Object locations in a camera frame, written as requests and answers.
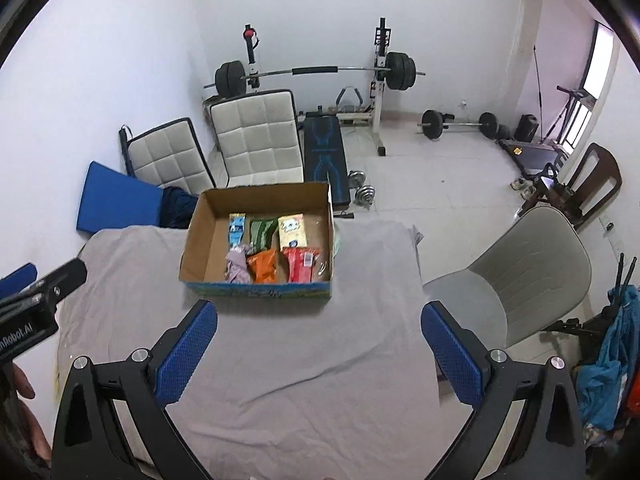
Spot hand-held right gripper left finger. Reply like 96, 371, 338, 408
51, 299, 219, 480

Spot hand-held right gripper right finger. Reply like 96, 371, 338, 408
421, 301, 585, 480

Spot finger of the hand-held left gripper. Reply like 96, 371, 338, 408
0, 262, 39, 297
29, 258, 89, 305

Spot grey socks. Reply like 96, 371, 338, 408
225, 244, 257, 285

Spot cardboard box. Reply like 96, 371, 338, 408
179, 181, 335, 301

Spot orange snack packet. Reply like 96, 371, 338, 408
247, 249, 279, 285

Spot long blue white sachet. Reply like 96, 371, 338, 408
228, 213, 249, 249

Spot green snack packet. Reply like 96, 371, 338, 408
248, 218, 279, 254

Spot red tissue packet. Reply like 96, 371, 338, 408
281, 246, 321, 284

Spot yellow tissue packet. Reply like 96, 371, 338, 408
277, 213, 307, 250

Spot person's left hand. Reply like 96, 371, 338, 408
0, 362, 53, 466

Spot blue foam mat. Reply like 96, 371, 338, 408
76, 161, 167, 235

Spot grey plastic chair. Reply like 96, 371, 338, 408
423, 206, 594, 362

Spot grey tablecloth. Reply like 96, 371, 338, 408
54, 219, 442, 480

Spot dark navy cloth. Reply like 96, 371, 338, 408
160, 186, 200, 231

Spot black pole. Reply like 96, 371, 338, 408
118, 124, 137, 177

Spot blue clothes pile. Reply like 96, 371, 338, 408
575, 285, 640, 432

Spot white padded chair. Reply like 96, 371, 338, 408
209, 89, 305, 189
125, 117, 217, 196

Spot black router antennas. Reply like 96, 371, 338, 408
607, 253, 640, 312

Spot treadmill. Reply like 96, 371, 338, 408
499, 139, 569, 174

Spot short barbell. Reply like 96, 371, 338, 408
417, 109, 502, 141

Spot brown wooden chair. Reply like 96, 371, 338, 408
547, 142, 624, 232

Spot black weight bench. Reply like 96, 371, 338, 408
303, 115, 350, 212

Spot black speaker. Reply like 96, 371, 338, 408
515, 114, 540, 142

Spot white bench press rack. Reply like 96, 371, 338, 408
243, 17, 392, 157

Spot black tripod stand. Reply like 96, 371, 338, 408
542, 85, 597, 147

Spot thin black standing rod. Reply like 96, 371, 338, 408
532, 45, 547, 137

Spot long barbell with black plates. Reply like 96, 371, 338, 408
203, 51, 427, 97

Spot window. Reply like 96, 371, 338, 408
579, 19, 622, 112

